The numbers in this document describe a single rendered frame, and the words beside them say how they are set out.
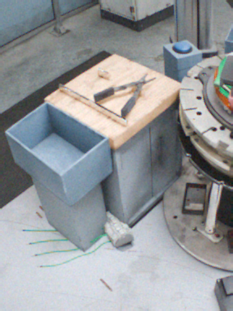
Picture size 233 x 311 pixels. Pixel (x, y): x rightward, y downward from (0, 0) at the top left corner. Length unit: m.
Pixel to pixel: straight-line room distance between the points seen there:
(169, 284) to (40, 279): 0.28
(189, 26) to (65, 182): 0.64
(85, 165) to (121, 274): 0.28
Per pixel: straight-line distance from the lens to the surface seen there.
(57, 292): 0.89
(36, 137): 0.85
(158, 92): 0.82
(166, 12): 3.37
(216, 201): 0.81
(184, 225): 0.93
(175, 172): 1.00
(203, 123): 0.71
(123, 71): 0.88
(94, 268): 0.91
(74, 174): 0.71
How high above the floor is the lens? 1.57
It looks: 46 degrees down
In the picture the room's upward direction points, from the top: 7 degrees counter-clockwise
